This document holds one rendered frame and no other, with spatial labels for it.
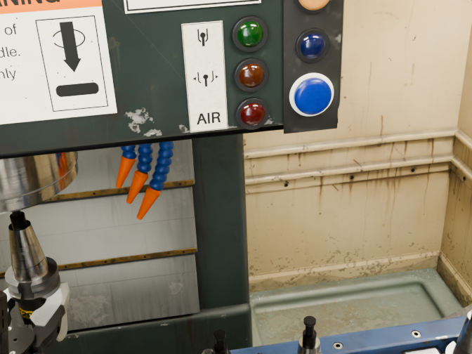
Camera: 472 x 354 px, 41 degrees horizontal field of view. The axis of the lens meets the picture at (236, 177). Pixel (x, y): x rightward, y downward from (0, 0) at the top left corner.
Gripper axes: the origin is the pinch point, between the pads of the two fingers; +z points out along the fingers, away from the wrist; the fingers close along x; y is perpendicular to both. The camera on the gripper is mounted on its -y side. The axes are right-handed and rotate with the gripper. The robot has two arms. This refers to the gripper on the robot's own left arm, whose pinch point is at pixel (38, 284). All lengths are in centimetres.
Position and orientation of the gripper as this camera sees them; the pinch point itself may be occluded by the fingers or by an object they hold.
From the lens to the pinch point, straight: 84.9
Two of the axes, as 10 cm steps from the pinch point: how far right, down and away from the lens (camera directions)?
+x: 9.9, 0.0, -1.1
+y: 0.5, 8.7, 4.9
